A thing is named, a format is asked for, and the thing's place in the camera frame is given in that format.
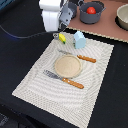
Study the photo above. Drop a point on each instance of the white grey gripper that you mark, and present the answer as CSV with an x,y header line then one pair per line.
x,y
55,13

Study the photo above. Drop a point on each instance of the yellow toy banana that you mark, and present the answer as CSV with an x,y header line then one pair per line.
x,y
62,38

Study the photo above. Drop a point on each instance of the grey pot with lid handles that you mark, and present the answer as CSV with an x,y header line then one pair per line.
x,y
90,18

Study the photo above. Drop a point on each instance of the red toy tomato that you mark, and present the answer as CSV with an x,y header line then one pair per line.
x,y
91,10

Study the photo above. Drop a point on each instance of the round beige plate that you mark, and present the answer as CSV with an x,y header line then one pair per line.
x,y
68,66

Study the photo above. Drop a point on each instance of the woven beige placemat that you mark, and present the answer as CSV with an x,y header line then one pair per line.
x,y
59,98

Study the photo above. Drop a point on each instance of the beige bowl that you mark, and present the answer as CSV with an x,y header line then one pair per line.
x,y
122,14

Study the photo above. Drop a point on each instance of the grey saucepan with handle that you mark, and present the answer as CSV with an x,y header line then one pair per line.
x,y
73,8

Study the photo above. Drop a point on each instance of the fork with wooden handle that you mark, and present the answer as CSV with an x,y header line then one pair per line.
x,y
66,80

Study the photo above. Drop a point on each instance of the knife with wooden handle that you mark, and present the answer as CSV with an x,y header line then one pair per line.
x,y
79,56

